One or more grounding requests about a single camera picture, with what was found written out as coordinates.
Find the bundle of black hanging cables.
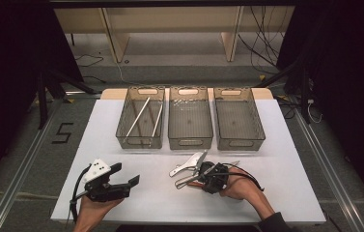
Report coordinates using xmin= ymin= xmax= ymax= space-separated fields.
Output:
xmin=237 ymin=5 xmax=287 ymax=71

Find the black floor cable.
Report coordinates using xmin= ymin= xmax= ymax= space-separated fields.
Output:
xmin=73 ymin=53 xmax=108 ymax=85

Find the aluminium floor rail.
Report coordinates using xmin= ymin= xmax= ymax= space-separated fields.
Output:
xmin=0 ymin=91 xmax=102 ymax=232
xmin=294 ymin=107 xmax=364 ymax=232

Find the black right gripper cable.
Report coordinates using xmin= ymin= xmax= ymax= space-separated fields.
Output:
xmin=221 ymin=162 xmax=266 ymax=191

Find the black metal stand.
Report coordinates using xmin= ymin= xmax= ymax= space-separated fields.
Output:
xmin=255 ymin=54 xmax=313 ymax=125

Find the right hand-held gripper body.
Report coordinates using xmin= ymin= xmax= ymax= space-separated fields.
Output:
xmin=191 ymin=150 xmax=231 ymax=195

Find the silver metal chopstick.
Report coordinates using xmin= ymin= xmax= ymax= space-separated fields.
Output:
xmin=125 ymin=97 xmax=152 ymax=139
xmin=151 ymin=101 xmax=164 ymax=139

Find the white floor cable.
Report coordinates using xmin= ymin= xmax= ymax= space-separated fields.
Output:
xmin=115 ymin=62 xmax=139 ymax=86

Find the beige wooden desk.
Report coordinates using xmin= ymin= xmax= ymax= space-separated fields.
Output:
xmin=53 ymin=5 xmax=296 ymax=64

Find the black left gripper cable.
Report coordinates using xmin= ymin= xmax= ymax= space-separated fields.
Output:
xmin=70 ymin=164 xmax=92 ymax=223

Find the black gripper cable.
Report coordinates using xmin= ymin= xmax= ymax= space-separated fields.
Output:
xmin=221 ymin=162 xmax=266 ymax=191
xmin=70 ymin=164 xmax=92 ymax=223

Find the white ceramic spoon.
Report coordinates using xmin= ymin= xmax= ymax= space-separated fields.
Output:
xmin=169 ymin=152 xmax=205 ymax=178

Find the black tripod stand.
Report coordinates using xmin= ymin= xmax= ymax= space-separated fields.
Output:
xmin=36 ymin=69 xmax=98 ymax=130

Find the translucent grey plastic bin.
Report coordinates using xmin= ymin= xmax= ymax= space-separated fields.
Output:
xmin=115 ymin=86 xmax=166 ymax=150
xmin=168 ymin=86 xmax=214 ymax=151
xmin=212 ymin=86 xmax=266 ymax=152

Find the person's right hand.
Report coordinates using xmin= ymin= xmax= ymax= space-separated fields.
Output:
xmin=221 ymin=175 xmax=265 ymax=202

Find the dark curtain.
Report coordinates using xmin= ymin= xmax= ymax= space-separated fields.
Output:
xmin=277 ymin=0 xmax=364 ymax=207
xmin=0 ymin=0 xmax=84 ymax=194

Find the person's left hand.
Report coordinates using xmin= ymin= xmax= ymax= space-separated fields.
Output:
xmin=77 ymin=196 xmax=125 ymax=225

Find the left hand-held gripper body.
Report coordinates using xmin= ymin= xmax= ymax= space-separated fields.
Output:
xmin=83 ymin=158 xmax=130 ymax=203

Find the white table mat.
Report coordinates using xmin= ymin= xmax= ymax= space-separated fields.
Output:
xmin=50 ymin=98 xmax=327 ymax=225

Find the white looped cable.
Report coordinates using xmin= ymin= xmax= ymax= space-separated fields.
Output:
xmin=307 ymin=99 xmax=323 ymax=124

